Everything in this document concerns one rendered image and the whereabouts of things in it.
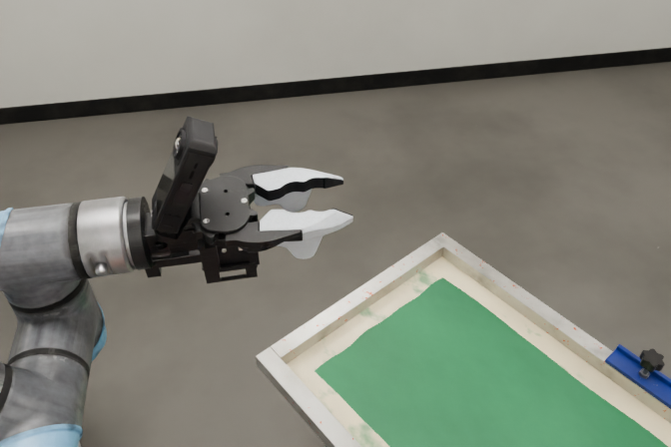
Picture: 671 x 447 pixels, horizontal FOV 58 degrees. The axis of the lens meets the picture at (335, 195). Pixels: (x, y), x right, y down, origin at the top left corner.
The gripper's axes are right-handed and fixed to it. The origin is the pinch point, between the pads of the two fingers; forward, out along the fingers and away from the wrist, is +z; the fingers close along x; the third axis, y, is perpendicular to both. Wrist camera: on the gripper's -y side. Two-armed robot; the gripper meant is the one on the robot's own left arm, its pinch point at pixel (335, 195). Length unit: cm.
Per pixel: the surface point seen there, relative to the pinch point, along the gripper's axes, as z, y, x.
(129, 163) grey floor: -73, 200, -220
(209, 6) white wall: -18, 143, -284
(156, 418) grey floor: -52, 177, -59
